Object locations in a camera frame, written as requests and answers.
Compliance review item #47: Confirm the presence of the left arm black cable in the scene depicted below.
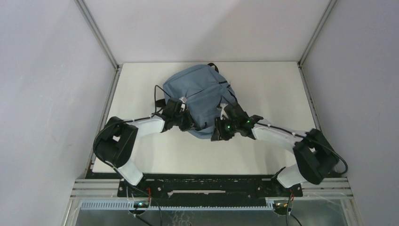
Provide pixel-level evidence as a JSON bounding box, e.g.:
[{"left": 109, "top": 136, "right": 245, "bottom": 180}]
[{"left": 153, "top": 85, "right": 172, "bottom": 114}]

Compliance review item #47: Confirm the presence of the blue-grey student backpack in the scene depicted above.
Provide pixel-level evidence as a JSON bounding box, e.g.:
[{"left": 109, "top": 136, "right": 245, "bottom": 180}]
[{"left": 156, "top": 63, "right": 238, "bottom": 139}]

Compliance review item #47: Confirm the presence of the black mounting rail base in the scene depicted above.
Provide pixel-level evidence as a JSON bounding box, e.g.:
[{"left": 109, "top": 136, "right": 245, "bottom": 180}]
[{"left": 117, "top": 173, "right": 303, "bottom": 208}]

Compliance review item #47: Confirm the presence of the white cable duct strip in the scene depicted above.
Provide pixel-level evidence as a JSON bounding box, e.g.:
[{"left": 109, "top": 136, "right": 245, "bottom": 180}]
[{"left": 79, "top": 199, "right": 277, "bottom": 211}]

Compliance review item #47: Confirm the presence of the right aluminium corner post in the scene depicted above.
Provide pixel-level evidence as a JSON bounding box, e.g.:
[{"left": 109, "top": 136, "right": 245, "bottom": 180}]
[{"left": 298, "top": 0, "right": 338, "bottom": 68}]

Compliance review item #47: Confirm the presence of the aluminium corner post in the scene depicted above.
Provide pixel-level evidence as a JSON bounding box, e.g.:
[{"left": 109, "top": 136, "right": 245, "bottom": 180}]
[
  {"left": 74, "top": 0, "right": 119, "bottom": 71},
  {"left": 298, "top": 0, "right": 338, "bottom": 68}
]

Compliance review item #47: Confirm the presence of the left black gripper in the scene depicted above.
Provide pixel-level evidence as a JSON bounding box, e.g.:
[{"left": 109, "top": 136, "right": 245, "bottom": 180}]
[{"left": 173, "top": 107, "right": 200, "bottom": 132}]

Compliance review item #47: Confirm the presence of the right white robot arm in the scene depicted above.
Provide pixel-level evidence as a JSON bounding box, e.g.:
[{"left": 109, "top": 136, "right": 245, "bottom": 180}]
[{"left": 211, "top": 102, "right": 340, "bottom": 196}]

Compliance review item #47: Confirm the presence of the left aluminium corner post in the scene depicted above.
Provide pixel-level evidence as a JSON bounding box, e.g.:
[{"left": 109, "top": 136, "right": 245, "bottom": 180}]
[{"left": 74, "top": 0, "right": 119, "bottom": 71}]

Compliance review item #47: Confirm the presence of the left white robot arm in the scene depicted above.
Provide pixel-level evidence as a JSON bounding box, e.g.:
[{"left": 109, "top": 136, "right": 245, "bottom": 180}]
[{"left": 93, "top": 98, "right": 188, "bottom": 196}]

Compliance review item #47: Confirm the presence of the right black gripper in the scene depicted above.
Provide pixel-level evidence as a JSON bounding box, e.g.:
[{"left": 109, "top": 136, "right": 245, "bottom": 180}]
[{"left": 211, "top": 115, "right": 239, "bottom": 141}]

